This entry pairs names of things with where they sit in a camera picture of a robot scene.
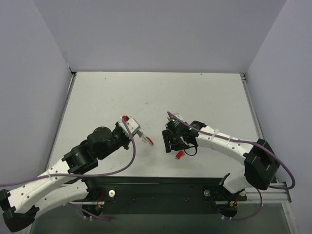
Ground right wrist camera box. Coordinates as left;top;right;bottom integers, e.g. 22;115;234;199
172;113;183;120

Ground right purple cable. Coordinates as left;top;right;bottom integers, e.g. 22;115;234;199
167;111;296;190

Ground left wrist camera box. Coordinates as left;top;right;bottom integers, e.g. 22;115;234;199
119;116;141;135

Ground purple cable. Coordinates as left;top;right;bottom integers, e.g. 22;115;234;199
0;119;137;187
167;111;296;190

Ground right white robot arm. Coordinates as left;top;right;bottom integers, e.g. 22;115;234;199
162;118;280;194

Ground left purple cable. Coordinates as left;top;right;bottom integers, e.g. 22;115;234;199
0;119;137;187

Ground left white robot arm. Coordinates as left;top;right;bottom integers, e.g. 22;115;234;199
0;118;140;233

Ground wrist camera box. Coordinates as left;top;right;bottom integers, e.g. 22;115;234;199
172;113;183;120
119;116;141;135

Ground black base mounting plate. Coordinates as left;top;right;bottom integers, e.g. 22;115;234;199
78;176;247;215

